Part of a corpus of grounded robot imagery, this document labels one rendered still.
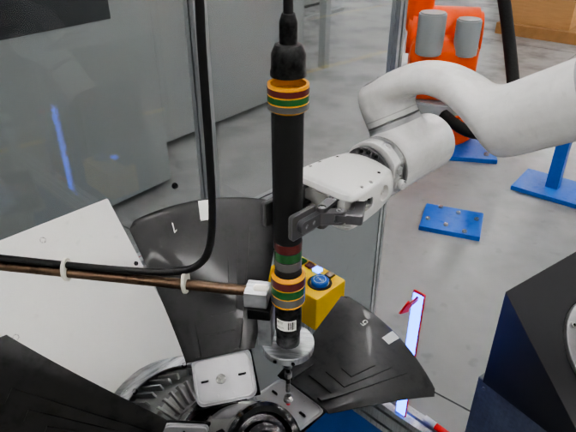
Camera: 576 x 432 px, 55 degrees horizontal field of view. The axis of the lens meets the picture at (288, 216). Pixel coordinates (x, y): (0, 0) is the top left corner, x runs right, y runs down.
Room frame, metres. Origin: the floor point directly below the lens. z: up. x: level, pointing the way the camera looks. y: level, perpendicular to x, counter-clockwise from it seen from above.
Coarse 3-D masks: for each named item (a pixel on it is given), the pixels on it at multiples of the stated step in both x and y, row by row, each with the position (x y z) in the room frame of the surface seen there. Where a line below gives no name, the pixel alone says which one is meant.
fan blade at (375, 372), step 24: (336, 312) 0.76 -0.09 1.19; (360, 312) 0.76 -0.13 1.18; (336, 336) 0.70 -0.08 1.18; (360, 336) 0.71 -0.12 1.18; (312, 360) 0.64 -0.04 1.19; (336, 360) 0.65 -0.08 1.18; (360, 360) 0.65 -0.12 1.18; (384, 360) 0.66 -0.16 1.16; (408, 360) 0.68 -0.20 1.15; (312, 384) 0.59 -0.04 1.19; (336, 384) 0.60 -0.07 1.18; (360, 384) 0.60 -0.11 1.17; (384, 384) 0.62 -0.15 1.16; (408, 384) 0.63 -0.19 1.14; (432, 384) 0.65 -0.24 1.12; (336, 408) 0.55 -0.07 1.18
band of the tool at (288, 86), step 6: (270, 84) 0.55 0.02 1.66; (276, 84) 0.57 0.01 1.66; (282, 84) 0.58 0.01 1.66; (288, 84) 0.58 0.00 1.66; (294, 84) 0.58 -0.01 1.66; (300, 84) 0.57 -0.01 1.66; (306, 84) 0.55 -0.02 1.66; (276, 90) 0.54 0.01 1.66; (282, 90) 0.53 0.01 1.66; (288, 90) 0.53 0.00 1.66; (294, 90) 0.54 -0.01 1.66; (300, 90) 0.54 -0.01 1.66; (270, 96) 0.54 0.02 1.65; (306, 96) 0.54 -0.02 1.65; (282, 114) 0.53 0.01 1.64; (294, 114) 0.54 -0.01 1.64
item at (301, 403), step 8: (272, 384) 0.59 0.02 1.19; (280, 384) 0.59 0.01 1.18; (264, 392) 0.58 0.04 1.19; (280, 392) 0.58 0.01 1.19; (296, 392) 0.58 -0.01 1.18; (272, 400) 0.56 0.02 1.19; (280, 400) 0.56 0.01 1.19; (296, 400) 0.56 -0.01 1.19; (304, 400) 0.56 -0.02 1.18; (312, 400) 0.56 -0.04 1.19; (288, 408) 0.55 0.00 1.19; (296, 408) 0.55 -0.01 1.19; (304, 408) 0.55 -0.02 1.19; (312, 408) 0.55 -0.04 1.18; (320, 408) 0.55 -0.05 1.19; (296, 416) 0.53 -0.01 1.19; (312, 416) 0.53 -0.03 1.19; (304, 424) 0.52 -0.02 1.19
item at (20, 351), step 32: (0, 352) 0.42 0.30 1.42; (32, 352) 0.43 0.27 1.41; (0, 384) 0.41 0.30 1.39; (32, 384) 0.42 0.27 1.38; (64, 384) 0.43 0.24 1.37; (96, 384) 0.44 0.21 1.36; (0, 416) 0.39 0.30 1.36; (32, 416) 0.40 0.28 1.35; (64, 416) 0.41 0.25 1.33; (96, 416) 0.42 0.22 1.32; (128, 416) 0.44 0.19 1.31
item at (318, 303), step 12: (312, 276) 1.01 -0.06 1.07; (336, 276) 1.01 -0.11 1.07; (312, 288) 0.97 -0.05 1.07; (324, 288) 0.97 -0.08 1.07; (336, 288) 0.98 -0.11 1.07; (312, 300) 0.94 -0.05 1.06; (324, 300) 0.95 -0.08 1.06; (336, 300) 0.98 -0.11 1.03; (312, 312) 0.94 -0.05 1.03; (324, 312) 0.95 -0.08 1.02; (312, 324) 0.94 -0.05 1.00
